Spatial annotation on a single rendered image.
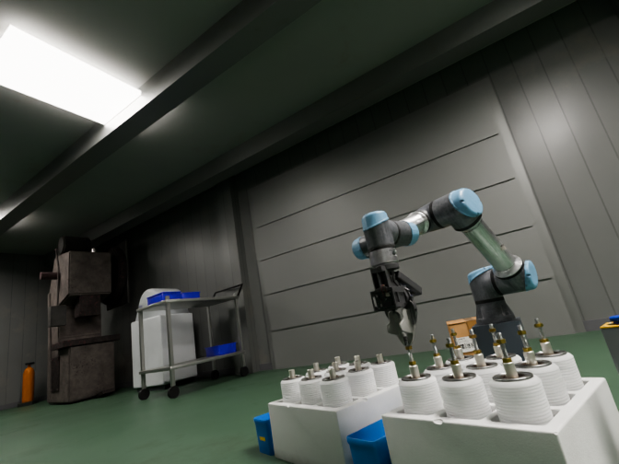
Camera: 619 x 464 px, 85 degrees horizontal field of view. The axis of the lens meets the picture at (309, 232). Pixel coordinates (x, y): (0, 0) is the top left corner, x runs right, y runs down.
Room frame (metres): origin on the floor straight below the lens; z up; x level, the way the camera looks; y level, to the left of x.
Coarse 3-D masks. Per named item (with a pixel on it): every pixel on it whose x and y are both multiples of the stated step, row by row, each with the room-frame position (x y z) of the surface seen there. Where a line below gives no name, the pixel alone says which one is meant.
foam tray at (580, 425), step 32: (384, 416) 0.94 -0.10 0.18; (416, 416) 0.89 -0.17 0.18; (576, 416) 0.73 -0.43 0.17; (608, 416) 0.86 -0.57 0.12; (416, 448) 0.89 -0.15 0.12; (448, 448) 0.82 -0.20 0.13; (480, 448) 0.77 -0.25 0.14; (512, 448) 0.72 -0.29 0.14; (544, 448) 0.68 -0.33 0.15; (576, 448) 0.70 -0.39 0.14; (608, 448) 0.81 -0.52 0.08
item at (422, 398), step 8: (432, 376) 0.93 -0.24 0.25; (400, 384) 0.93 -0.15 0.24; (408, 384) 0.91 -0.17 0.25; (416, 384) 0.90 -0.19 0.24; (424, 384) 0.90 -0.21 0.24; (432, 384) 0.91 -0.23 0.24; (408, 392) 0.91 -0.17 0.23; (416, 392) 0.90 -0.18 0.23; (424, 392) 0.90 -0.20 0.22; (432, 392) 0.90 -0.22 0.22; (408, 400) 0.92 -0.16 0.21; (416, 400) 0.90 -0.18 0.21; (424, 400) 0.90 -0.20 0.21; (432, 400) 0.90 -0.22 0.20; (440, 400) 0.92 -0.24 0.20; (408, 408) 0.92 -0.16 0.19; (416, 408) 0.91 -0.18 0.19; (424, 408) 0.90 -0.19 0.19; (432, 408) 0.90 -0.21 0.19; (440, 408) 0.91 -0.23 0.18
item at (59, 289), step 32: (64, 256) 4.87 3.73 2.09; (96, 256) 5.04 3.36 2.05; (64, 288) 4.86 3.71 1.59; (96, 288) 5.05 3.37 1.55; (128, 288) 5.43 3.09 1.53; (64, 320) 4.76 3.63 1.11; (96, 320) 5.42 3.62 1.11; (64, 352) 4.83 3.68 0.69; (96, 352) 5.00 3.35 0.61; (64, 384) 4.82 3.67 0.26; (96, 384) 5.00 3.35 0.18
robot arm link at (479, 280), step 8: (472, 272) 1.51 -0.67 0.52; (480, 272) 1.48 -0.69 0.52; (488, 272) 1.47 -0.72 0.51; (472, 280) 1.51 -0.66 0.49; (480, 280) 1.49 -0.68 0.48; (488, 280) 1.46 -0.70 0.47; (472, 288) 1.53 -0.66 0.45; (480, 288) 1.49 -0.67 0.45; (488, 288) 1.47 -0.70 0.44; (496, 288) 1.45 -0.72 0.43; (480, 296) 1.50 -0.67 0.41; (488, 296) 1.48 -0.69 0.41; (496, 296) 1.48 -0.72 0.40
